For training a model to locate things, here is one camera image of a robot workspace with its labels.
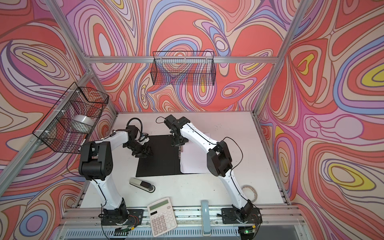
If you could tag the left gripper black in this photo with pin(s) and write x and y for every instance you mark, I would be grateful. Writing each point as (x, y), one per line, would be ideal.
(144, 152)

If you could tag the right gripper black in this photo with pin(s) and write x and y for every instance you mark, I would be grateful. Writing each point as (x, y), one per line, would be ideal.
(175, 143)

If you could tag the printed paper sheets stack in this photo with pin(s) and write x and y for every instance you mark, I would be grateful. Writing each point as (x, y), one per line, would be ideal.
(194, 154)

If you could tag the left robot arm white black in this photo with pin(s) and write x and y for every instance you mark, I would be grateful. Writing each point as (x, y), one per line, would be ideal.
(96, 163)

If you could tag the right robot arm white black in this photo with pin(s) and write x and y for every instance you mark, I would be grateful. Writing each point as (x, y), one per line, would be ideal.
(219, 161)

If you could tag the black grey stapler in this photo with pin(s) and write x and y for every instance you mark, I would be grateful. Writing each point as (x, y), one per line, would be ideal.
(143, 185)

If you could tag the silver tape roll in basket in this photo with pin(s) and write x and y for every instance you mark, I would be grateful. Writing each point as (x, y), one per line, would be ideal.
(82, 124)

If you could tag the white desk calculator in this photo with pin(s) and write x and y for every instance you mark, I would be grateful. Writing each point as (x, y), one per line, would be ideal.
(162, 217)

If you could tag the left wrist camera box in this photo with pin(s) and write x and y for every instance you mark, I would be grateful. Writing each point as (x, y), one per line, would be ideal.
(144, 139)

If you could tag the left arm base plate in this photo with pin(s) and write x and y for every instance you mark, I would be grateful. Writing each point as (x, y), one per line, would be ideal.
(132, 218)

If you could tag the black wire basket back wall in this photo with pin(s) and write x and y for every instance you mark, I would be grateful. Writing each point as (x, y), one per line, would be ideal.
(183, 68)

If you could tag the black wire basket wall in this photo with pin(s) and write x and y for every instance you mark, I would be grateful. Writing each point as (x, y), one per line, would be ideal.
(183, 68)
(57, 133)

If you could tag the black wire basket left wall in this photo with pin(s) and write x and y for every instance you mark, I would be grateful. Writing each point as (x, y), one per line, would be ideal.
(57, 133)

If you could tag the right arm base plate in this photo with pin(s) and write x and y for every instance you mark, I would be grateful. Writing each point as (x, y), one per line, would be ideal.
(233, 216)

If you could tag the aluminium frame rail front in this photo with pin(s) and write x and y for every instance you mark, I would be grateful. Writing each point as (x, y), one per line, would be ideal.
(279, 223)

